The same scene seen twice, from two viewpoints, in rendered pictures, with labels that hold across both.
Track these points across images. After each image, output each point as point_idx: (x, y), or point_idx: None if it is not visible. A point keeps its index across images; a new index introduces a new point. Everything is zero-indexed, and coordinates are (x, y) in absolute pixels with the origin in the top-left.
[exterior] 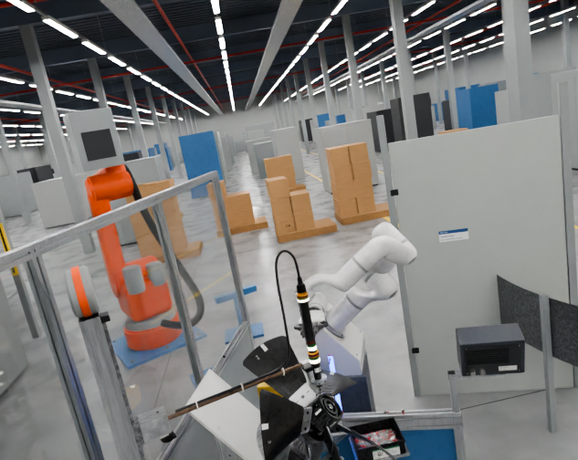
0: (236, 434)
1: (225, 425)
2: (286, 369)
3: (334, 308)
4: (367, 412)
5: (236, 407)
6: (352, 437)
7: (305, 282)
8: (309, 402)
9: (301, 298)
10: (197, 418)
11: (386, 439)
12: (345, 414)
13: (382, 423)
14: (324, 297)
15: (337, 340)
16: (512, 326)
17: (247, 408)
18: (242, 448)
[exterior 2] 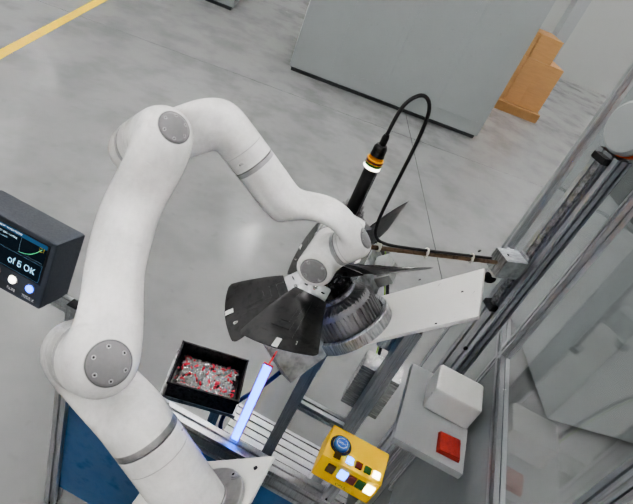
0: (416, 295)
1: (432, 291)
2: (374, 245)
3: (203, 462)
4: (190, 424)
5: (424, 312)
6: (230, 410)
7: (355, 217)
8: None
9: (376, 159)
10: (465, 273)
11: (193, 373)
12: (225, 440)
13: (186, 389)
14: (308, 247)
15: (209, 463)
16: None
17: (407, 324)
18: (407, 292)
